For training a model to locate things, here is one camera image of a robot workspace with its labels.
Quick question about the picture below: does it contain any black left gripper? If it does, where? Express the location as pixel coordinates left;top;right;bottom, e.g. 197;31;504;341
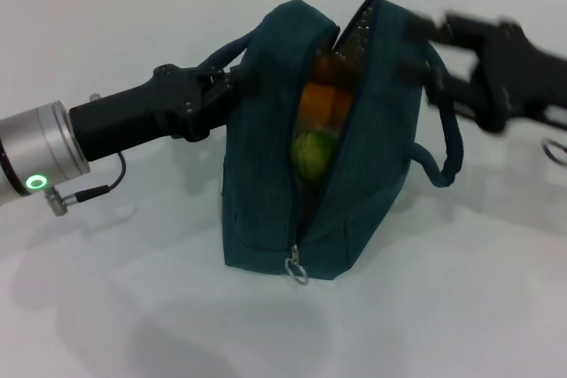
68;63;263;162

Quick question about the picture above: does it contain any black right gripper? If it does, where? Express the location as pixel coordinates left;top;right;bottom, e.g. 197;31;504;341
397;9;567;135

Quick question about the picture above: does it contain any orange-yellow pear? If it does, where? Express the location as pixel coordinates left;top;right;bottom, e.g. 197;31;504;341
299;53;354;132

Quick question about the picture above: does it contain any dark teal insulated bag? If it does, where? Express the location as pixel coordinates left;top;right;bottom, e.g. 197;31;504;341
194;0;464;289

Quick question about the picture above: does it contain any green cucumber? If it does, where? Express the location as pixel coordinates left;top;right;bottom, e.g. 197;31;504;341
290;129;338;185

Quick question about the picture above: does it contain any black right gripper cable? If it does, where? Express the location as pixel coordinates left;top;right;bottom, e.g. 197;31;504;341
542;138;567;163

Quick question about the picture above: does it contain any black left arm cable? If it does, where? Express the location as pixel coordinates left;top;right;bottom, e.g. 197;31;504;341
66;150;128;204

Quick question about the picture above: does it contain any silver cable connector plug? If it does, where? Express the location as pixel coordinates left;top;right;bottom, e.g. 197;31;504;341
43;187;73;218

